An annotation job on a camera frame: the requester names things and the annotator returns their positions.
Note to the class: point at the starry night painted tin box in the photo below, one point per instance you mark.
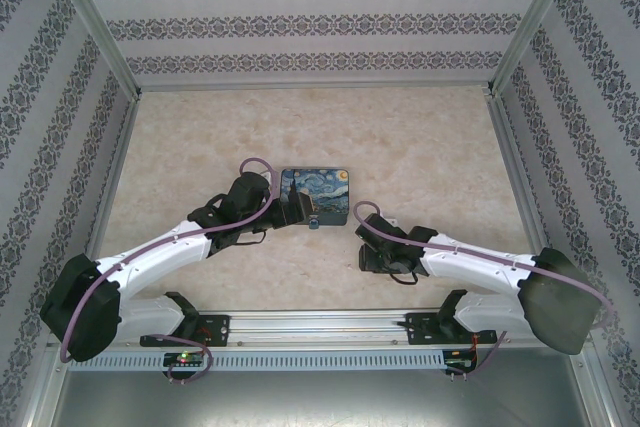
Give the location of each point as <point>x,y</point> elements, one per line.
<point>330,192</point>

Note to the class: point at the circuit board with green light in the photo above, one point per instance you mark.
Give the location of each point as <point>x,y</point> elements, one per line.
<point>185,359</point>

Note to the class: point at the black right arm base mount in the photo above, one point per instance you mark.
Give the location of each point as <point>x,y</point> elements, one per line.
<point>425,327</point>

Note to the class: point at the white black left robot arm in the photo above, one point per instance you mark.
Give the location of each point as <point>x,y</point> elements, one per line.
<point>150,257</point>

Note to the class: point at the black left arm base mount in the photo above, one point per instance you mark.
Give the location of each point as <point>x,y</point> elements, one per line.
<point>210,327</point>

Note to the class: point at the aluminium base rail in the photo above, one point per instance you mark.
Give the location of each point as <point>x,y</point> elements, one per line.
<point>320,329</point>

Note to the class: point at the grey metal shelf plate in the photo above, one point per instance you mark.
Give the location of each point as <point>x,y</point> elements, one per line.
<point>320,399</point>

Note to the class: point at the small dark blue padlock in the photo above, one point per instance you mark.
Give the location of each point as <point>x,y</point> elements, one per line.
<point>313,223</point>

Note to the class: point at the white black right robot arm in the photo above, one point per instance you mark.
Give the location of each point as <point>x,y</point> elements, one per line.
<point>480,267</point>

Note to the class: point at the aluminium table edge profile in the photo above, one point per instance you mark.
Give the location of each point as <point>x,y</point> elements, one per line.
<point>515,167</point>
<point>112,177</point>

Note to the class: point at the aluminium frame post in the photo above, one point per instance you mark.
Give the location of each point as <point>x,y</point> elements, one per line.
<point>95,22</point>
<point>535,22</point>

